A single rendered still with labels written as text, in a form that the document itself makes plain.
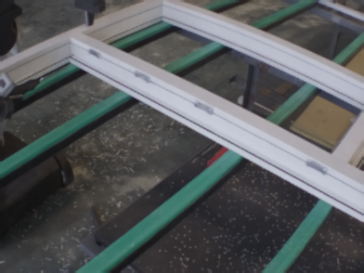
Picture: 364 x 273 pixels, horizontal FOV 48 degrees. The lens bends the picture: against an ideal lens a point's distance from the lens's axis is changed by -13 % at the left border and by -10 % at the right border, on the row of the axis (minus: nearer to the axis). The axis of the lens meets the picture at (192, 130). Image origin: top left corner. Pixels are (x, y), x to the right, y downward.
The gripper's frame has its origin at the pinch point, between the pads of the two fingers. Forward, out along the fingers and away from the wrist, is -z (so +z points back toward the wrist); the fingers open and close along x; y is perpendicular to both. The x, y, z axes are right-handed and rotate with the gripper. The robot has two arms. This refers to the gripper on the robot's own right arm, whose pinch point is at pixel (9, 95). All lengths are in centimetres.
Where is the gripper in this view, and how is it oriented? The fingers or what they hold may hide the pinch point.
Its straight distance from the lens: 109.4
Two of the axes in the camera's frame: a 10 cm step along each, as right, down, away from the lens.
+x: -6.9, -7.1, 1.8
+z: -4.5, 2.2, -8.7
